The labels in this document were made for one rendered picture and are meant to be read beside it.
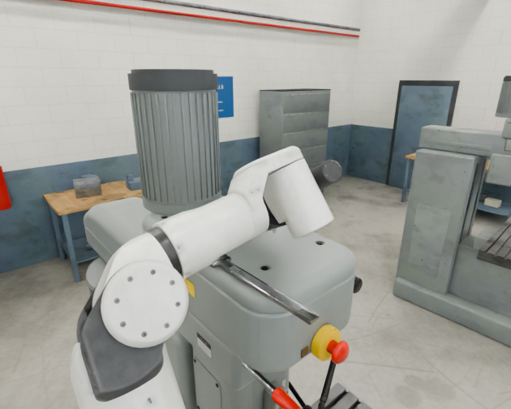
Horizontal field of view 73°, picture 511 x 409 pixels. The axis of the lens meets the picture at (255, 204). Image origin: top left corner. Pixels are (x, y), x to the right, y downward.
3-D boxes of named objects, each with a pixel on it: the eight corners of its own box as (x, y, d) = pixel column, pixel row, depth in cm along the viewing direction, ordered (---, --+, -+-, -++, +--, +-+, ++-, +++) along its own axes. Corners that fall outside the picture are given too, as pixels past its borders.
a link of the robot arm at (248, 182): (307, 207, 54) (238, 243, 47) (281, 156, 55) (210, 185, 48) (333, 195, 49) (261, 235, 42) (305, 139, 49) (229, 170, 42)
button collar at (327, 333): (340, 350, 62) (342, 324, 60) (318, 368, 59) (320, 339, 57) (331, 345, 64) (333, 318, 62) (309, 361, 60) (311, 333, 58)
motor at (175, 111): (237, 203, 89) (234, 70, 78) (165, 222, 77) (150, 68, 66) (195, 186, 103) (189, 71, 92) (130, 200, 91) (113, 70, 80)
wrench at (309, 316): (324, 316, 47) (324, 311, 46) (305, 329, 44) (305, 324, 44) (217, 252, 64) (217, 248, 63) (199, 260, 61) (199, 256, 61)
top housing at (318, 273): (362, 321, 70) (371, 251, 64) (266, 393, 54) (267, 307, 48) (225, 242, 103) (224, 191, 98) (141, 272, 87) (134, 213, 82)
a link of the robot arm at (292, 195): (267, 247, 55) (301, 239, 45) (237, 187, 56) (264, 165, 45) (319, 217, 60) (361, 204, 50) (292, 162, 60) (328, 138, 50)
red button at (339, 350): (350, 359, 59) (353, 340, 58) (337, 371, 57) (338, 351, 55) (335, 348, 62) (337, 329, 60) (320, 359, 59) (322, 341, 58)
